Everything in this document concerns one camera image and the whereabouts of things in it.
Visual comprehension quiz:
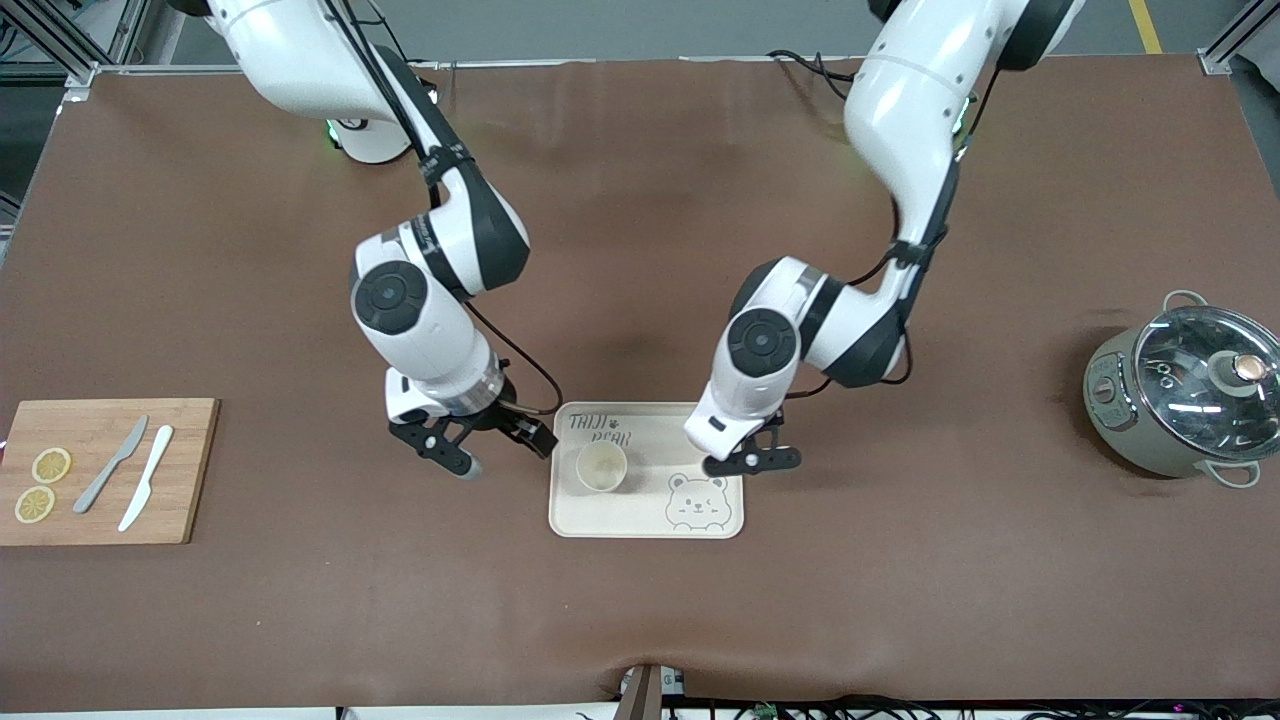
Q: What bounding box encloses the white IKEA cup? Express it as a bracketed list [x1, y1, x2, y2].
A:
[575, 441, 629, 493]

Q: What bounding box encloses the cream bear print tray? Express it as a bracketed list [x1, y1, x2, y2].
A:
[548, 401, 745, 541]

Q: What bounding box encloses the brown table cover mat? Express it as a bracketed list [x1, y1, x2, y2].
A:
[0, 55, 1280, 713]

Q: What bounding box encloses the bamboo cutting board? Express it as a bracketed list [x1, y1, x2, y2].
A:
[0, 398, 221, 547]

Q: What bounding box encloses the white plastic knife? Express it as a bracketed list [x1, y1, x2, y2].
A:
[117, 424, 175, 533]

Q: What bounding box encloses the grey plastic knife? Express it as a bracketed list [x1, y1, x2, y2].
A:
[72, 414, 150, 515]

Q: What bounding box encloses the sage green electric pot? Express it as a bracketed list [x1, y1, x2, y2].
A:
[1083, 290, 1280, 489]

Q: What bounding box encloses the glass pot lid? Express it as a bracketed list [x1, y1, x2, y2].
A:
[1133, 305, 1280, 461]

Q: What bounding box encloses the metal clamp post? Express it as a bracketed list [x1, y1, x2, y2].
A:
[617, 662, 688, 720]

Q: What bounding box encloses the black left base cable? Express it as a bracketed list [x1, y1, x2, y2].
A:
[767, 48, 857, 101]

